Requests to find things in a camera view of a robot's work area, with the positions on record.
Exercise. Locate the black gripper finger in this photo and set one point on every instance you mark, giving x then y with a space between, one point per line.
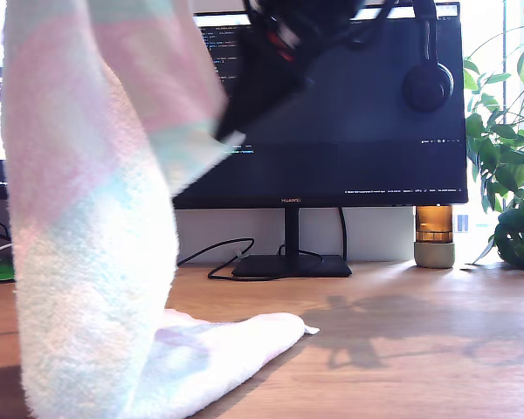
262 87

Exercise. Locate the pastel checked fluffy tea towel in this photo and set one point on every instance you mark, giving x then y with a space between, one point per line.
91 240

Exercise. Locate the black Huawei monitor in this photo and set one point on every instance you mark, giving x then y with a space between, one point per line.
375 131

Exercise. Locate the black monitor stand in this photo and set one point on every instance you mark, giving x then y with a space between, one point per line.
292 235

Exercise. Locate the black headphones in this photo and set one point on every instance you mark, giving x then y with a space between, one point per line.
428 89

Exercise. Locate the amber glass lamp grey base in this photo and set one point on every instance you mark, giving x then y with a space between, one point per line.
434 257

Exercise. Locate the green leafy houseplant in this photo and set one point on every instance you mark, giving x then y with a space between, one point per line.
506 166

